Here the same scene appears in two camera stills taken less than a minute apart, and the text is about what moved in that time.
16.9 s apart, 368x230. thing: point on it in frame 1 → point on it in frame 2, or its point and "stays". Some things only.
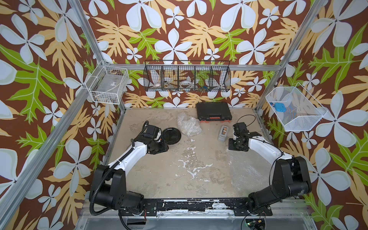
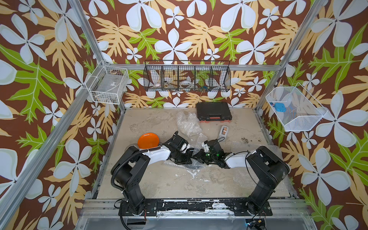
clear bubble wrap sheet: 189,125 stays
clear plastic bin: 303,111 stays
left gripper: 164,147 → 186,160
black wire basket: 187,75 stays
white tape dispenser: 223,133 stays
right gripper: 230,146 → 199,155
